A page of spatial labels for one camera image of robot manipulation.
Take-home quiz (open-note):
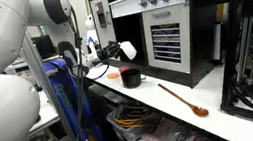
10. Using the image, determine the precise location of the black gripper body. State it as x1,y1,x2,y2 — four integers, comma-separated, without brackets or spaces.
95,45,113,63

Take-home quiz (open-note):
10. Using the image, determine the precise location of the small white bowl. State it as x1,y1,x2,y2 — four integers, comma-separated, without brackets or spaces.
118,39,139,63

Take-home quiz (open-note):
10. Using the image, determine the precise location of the orange plastic cup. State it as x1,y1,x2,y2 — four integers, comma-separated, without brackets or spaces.
118,64,132,75

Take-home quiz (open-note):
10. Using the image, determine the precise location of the black cup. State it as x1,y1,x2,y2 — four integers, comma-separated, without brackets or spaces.
119,66,148,90

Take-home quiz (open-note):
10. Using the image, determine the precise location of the orange round disc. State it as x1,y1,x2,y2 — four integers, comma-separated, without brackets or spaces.
106,71,120,80

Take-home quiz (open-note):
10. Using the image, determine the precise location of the white and black appliance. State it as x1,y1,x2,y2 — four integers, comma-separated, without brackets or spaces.
83,14,101,54

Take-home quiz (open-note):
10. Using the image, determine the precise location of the black computer monitor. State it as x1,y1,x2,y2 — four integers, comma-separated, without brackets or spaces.
31,34,59,62

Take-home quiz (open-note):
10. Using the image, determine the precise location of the white toy play kitchen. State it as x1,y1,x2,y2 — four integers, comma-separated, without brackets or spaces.
87,0,237,102

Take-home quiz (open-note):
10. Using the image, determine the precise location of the clear plastic storage bin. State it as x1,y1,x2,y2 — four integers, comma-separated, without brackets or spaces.
106,104,165,141

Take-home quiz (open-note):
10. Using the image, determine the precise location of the wooden spoon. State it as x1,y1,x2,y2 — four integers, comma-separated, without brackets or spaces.
157,76,210,124

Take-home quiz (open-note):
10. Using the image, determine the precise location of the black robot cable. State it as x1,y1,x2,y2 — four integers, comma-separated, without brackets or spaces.
46,1,123,141

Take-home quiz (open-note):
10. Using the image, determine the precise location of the yellow cable bundle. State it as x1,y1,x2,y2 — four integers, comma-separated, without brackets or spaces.
110,97,159,133

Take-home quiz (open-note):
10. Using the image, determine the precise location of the aluminium extrusion frame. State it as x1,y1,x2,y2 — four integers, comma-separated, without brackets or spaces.
19,29,78,141

